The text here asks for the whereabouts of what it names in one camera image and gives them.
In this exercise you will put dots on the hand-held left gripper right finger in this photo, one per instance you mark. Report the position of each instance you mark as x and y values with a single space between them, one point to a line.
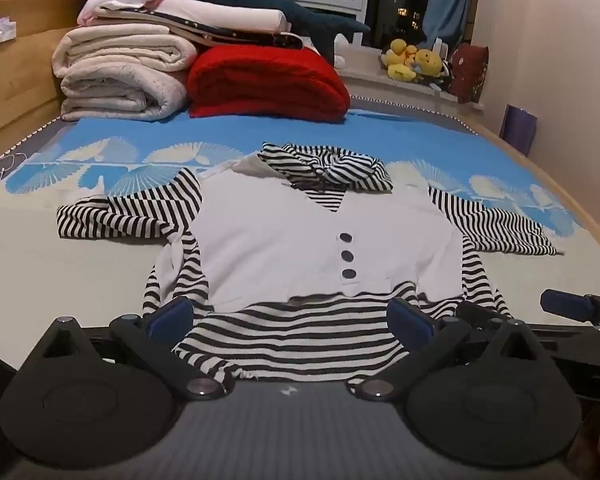
409 321

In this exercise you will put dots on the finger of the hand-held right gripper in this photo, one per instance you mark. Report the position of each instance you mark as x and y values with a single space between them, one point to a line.
480 315
570 305

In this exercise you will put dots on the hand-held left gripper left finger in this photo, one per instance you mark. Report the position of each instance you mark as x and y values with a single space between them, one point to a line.
172 317

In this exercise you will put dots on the striped shirt with white vest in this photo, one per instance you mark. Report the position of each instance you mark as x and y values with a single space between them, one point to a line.
290 240

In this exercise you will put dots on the blue and cream printed bedsheet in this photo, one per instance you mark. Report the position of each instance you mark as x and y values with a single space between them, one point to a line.
55 270

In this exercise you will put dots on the purple bag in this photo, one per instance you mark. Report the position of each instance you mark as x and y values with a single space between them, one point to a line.
519 129

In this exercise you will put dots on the cream speckled folded blanket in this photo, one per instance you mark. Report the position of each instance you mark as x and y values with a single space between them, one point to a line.
120 95

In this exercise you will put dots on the dark red floral cushion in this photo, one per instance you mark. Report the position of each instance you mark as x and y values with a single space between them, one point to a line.
470 72

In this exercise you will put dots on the windowsill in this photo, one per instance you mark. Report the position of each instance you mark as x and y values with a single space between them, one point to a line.
365 77

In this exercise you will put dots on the red folded blanket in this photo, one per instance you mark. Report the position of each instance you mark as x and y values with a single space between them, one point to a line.
265 82

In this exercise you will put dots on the yellow round plush toy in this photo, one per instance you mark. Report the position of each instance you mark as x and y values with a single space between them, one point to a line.
428 62

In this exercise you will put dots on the yellow duck plush toy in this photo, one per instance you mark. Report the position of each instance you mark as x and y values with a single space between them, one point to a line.
399 60

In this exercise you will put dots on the dark teal shark plush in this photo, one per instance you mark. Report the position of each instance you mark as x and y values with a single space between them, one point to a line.
300 15

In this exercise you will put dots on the tissue pack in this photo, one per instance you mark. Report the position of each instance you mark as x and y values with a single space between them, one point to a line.
1 31

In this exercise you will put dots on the wooden bed frame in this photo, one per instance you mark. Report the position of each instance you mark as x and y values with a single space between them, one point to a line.
10 85

